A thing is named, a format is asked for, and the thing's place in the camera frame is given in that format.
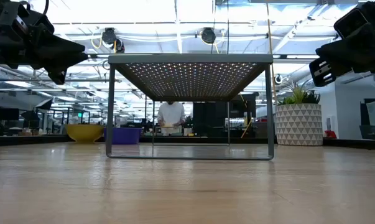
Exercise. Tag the plant in white patterned pot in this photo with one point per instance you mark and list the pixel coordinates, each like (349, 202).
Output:
(299, 124)

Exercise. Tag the blue mini bowl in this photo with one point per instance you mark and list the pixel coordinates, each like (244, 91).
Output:
(126, 136)

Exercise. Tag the grey perforated metal shelf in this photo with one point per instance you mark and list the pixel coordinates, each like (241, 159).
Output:
(190, 58)

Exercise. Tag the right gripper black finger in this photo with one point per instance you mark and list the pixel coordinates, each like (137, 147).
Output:
(342, 49)
(330, 70)

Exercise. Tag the black cabinet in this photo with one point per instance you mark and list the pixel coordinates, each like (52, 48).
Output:
(212, 118)

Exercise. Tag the speckled mini bowl yellow outside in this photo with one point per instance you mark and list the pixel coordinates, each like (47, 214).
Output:
(84, 132)

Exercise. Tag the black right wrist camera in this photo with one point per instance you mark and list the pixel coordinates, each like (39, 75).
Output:
(352, 23)

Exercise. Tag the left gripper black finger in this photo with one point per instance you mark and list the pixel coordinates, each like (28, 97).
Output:
(64, 51)
(57, 74)

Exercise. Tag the person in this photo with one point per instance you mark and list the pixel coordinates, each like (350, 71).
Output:
(171, 113)

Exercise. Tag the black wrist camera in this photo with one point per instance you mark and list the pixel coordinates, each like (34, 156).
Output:
(13, 17)
(352, 23)

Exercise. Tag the small round ceiling reel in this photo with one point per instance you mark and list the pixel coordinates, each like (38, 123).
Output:
(278, 79)

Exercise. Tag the red object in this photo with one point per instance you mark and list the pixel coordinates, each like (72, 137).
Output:
(330, 134)

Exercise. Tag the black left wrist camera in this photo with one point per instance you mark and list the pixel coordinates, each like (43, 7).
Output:
(13, 17)

